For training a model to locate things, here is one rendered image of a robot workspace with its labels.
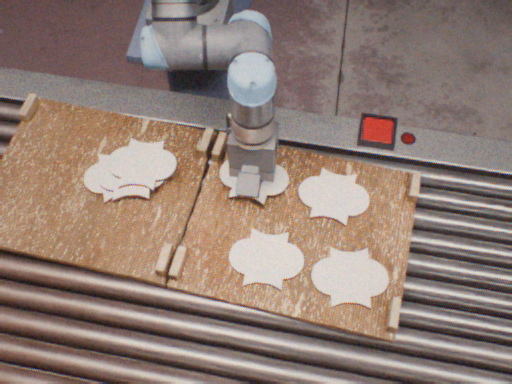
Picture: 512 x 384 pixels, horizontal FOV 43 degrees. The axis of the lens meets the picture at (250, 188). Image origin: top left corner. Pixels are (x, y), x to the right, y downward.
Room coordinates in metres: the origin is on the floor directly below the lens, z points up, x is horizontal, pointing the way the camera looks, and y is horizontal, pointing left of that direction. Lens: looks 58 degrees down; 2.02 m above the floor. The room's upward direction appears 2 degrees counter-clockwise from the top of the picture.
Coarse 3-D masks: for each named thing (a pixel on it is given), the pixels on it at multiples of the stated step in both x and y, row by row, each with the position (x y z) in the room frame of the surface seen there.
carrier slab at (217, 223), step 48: (288, 192) 0.67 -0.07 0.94; (384, 192) 0.66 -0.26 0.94; (192, 240) 0.57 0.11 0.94; (240, 240) 0.57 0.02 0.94; (288, 240) 0.57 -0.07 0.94; (336, 240) 0.56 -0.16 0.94; (384, 240) 0.56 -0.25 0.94; (192, 288) 0.48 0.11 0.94; (240, 288) 0.47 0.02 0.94; (288, 288) 0.47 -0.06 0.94; (384, 336) 0.38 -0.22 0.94
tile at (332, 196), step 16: (320, 176) 0.70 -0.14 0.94; (336, 176) 0.70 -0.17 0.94; (352, 176) 0.70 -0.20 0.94; (304, 192) 0.66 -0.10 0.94; (320, 192) 0.66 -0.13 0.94; (336, 192) 0.66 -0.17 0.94; (352, 192) 0.66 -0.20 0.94; (320, 208) 0.63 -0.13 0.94; (336, 208) 0.63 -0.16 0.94; (352, 208) 0.63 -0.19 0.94
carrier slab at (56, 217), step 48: (48, 144) 0.81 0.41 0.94; (96, 144) 0.80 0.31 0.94; (192, 144) 0.79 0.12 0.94; (0, 192) 0.69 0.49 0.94; (48, 192) 0.69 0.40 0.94; (192, 192) 0.68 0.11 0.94; (0, 240) 0.59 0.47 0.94; (48, 240) 0.58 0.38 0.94; (96, 240) 0.58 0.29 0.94; (144, 240) 0.58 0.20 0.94
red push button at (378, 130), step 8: (368, 120) 0.85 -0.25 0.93; (376, 120) 0.85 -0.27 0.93; (384, 120) 0.84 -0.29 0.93; (368, 128) 0.83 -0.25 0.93; (376, 128) 0.82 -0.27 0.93; (384, 128) 0.82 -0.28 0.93; (392, 128) 0.82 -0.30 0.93; (368, 136) 0.80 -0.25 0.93; (376, 136) 0.80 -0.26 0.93; (384, 136) 0.80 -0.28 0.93
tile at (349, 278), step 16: (336, 256) 0.53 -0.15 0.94; (352, 256) 0.53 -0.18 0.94; (320, 272) 0.50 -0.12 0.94; (336, 272) 0.49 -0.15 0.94; (352, 272) 0.49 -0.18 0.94; (368, 272) 0.49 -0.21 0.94; (384, 272) 0.49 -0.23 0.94; (320, 288) 0.46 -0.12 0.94; (336, 288) 0.46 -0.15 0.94; (352, 288) 0.46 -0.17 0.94; (368, 288) 0.46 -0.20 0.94; (384, 288) 0.46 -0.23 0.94; (336, 304) 0.43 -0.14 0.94; (352, 304) 0.44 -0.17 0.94; (368, 304) 0.43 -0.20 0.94
